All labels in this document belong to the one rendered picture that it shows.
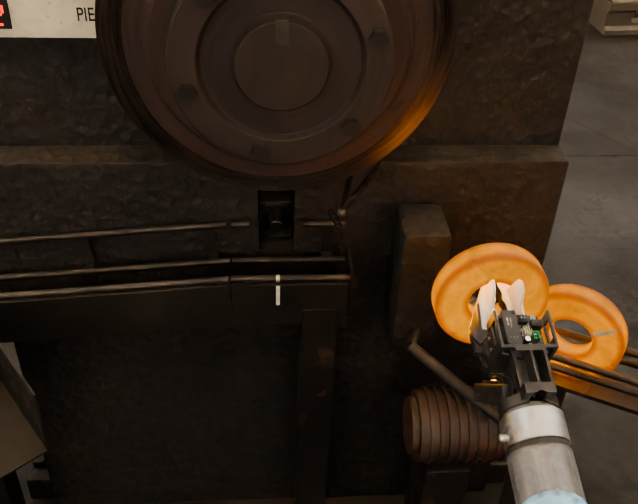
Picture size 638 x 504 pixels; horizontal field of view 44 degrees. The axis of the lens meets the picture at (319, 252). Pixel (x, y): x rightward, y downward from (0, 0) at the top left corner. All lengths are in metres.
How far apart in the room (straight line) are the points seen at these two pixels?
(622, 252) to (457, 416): 1.51
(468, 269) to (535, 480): 0.29
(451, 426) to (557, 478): 0.45
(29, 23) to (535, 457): 0.89
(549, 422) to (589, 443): 1.16
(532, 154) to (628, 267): 1.39
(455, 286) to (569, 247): 1.68
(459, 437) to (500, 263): 0.39
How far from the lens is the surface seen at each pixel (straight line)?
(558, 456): 0.94
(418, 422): 1.35
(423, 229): 1.26
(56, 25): 1.24
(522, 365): 0.99
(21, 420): 1.26
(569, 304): 1.23
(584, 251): 2.72
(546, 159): 1.36
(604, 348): 1.26
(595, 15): 4.62
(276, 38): 0.97
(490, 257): 1.05
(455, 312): 1.10
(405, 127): 1.15
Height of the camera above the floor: 1.51
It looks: 37 degrees down
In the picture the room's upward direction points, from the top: 3 degrees clockwise
